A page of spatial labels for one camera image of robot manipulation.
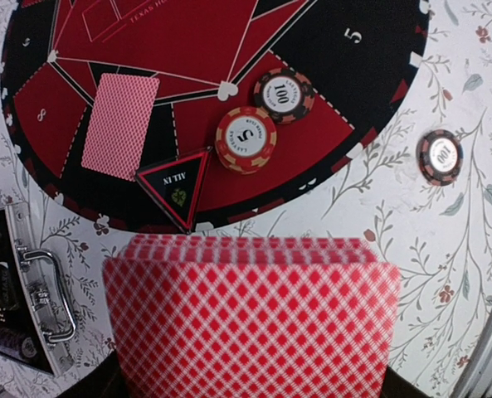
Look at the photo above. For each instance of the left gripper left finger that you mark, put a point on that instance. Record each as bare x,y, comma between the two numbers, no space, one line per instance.
105,381

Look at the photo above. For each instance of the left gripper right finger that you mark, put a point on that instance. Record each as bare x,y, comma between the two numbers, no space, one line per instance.
394,386

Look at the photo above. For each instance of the red playing card deck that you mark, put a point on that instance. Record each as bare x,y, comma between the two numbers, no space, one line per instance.
196,316

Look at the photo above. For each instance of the triangular all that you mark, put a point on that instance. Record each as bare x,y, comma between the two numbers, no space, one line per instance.
175,185

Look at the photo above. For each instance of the dark red chip stack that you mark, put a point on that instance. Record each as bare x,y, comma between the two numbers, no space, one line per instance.
440,157

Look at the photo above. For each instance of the single red dealt card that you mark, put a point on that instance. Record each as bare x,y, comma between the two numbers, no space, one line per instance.
118,124

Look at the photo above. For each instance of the orange chips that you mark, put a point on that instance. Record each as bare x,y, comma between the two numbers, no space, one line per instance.
245,139

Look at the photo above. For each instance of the dark chips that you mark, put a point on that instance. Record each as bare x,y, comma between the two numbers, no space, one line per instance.
285,95

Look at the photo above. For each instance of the aluminium poker case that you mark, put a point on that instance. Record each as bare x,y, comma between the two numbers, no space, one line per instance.
37,320

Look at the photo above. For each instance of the floral white table cloth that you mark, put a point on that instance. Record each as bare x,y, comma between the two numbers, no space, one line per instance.
439,237

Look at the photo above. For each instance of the round red black poker mat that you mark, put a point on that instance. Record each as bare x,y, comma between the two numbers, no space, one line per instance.
360,57

